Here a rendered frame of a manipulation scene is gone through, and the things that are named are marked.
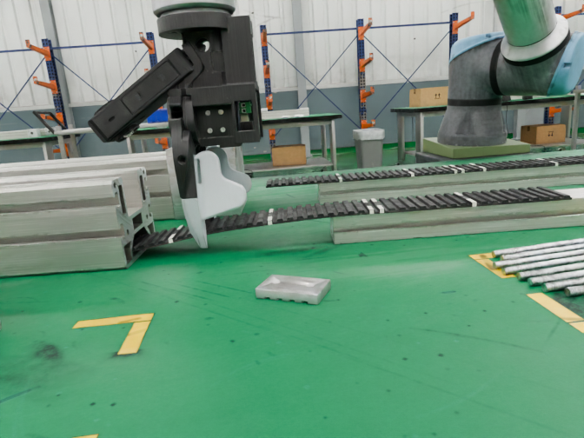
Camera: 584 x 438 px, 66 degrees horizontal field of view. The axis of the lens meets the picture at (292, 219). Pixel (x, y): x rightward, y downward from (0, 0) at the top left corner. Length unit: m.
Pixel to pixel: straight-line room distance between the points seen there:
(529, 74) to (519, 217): 0.54
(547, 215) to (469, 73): 0.60
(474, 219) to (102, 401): 0.37
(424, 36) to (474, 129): 7.75
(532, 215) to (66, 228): 0.45
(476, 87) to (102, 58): 7.76
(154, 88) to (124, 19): 8.03
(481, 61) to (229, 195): 0.75
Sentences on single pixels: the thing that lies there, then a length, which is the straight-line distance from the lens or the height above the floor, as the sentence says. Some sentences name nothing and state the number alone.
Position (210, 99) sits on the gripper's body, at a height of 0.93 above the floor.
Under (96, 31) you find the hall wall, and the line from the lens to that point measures 8.56.
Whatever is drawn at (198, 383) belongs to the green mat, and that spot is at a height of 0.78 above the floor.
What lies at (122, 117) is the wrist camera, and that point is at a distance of 0.45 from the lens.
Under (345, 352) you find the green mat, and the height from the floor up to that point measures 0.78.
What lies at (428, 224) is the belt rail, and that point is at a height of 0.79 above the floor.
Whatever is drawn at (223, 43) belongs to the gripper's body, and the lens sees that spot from 0.44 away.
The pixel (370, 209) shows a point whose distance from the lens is 0.44.
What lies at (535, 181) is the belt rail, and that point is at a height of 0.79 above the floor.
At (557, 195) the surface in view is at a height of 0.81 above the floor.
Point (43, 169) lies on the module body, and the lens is 0.67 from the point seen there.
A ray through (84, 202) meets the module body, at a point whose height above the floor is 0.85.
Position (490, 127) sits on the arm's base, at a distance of 1.08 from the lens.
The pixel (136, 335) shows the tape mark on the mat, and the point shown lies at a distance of 0.32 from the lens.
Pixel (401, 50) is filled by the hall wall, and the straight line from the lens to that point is 8.59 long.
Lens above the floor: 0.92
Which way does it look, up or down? 14 degrees down
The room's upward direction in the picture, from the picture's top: 4 degrees counter-clockwise
